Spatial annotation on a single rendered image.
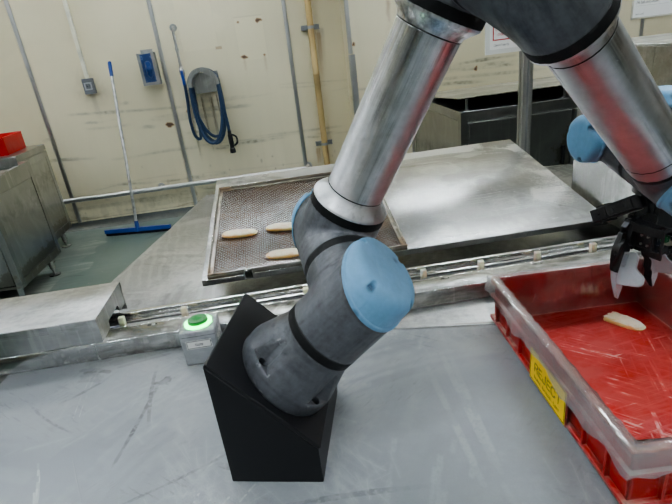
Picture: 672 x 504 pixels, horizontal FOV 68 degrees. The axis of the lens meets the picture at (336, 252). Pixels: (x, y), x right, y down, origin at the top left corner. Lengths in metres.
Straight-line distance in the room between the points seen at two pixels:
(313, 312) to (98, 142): 4.49
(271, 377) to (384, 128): 0.36
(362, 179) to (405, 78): 0.14
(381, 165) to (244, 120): 4.14
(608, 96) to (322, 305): 0.40
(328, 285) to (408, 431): 0.29
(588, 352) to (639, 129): 0.47
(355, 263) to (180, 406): 0.48
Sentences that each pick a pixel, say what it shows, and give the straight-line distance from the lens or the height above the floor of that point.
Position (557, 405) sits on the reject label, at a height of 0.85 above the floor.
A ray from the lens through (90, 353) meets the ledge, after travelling 1.18.
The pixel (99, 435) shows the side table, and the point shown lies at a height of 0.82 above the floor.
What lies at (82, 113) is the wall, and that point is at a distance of 5.04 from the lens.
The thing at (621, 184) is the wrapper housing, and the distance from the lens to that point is 1.44.
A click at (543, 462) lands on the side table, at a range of 0.80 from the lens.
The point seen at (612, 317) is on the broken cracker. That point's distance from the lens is 1.11.
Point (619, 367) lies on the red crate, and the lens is 0.99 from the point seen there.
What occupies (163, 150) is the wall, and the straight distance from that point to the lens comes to 4.92.
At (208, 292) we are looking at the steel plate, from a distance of 1.34.
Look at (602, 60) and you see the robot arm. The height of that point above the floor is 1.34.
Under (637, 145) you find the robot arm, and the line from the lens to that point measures 0.69.
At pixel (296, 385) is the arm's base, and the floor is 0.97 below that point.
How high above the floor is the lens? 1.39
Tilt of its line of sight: 23 degrees down
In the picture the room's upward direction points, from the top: 7 degrees counter-clockwise
